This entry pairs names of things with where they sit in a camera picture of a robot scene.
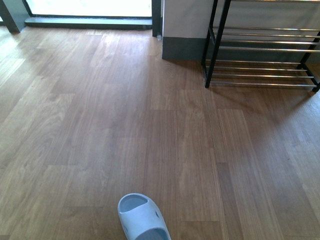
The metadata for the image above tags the black metal shoe rack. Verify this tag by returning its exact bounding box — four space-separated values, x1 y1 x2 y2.
201 0 320 92

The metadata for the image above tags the left light blue slipper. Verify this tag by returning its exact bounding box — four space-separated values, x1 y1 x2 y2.
117 193 171 240

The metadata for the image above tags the left window with dark frame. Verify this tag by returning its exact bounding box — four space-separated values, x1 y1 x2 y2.
0 0 164 37

